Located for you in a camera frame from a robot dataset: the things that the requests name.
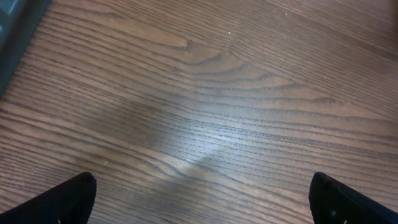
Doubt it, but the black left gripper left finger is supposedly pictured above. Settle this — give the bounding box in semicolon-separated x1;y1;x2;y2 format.
1;172;97;224

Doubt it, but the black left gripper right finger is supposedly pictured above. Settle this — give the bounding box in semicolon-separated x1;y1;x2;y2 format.
308;172;397;224

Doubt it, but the grey plastic mesh basket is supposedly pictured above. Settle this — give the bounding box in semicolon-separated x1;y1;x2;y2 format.
1;0;51;95

